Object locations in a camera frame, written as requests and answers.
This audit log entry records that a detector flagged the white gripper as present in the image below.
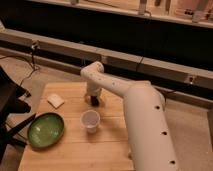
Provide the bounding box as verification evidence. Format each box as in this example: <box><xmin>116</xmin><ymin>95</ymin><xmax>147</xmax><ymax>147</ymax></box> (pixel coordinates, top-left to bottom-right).
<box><xmin>84</xmin><ymin>81</ymin><xmax>102</xmax><ymax>104</ymax></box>

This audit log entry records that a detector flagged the black eraser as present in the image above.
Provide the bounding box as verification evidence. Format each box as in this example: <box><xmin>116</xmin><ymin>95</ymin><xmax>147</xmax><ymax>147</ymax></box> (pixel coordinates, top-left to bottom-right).
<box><xmin>90</xmin><ymin>96</ymin><xmax>100</xmax><ymax>107</ymax></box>

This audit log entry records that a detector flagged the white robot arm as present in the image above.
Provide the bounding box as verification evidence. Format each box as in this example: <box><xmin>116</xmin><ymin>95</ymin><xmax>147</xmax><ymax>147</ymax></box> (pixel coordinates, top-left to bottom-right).
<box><xmin>80</xmin><ymin>61</ymin><xmax>179</xmax><ymax>171</ymax></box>

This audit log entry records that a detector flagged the white sponge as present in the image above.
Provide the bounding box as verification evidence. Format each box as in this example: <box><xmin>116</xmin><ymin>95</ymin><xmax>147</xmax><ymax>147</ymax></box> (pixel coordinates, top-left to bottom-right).
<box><xmin>47</xmin><ymin>94</ymin><xmax>65</xmax><ymax>108</ymax></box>

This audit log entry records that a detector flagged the white paper cup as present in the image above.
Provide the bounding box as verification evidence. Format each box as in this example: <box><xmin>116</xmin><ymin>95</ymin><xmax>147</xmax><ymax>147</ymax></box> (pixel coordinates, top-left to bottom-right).
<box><xmin>80</xmin><ymin>110</ymin><xmax>100</xmax><ymax>134</ymax></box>

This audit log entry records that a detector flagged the green bowl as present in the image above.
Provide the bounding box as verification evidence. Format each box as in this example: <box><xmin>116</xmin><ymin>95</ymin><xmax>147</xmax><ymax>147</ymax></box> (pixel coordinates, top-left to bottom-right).
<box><xmin>27</xmin><ymin>112</ymin><xmax>64</xmax><ymax>149</ymax></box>

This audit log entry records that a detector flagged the black tripod stand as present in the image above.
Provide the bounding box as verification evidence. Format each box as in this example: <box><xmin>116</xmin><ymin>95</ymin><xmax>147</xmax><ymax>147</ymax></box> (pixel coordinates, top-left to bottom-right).
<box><xmin>0</xmin><ymin>66</ymin><xmax>35</xmax><ymax>163</ymax></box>

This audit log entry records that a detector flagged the black floor cable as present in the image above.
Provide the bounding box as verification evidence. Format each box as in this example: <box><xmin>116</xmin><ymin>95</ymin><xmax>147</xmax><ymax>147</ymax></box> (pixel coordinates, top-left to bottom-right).
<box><xmin>0</xmin><ymin>39</ymin><xmax>43</xmax><ymax>88</ymax></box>

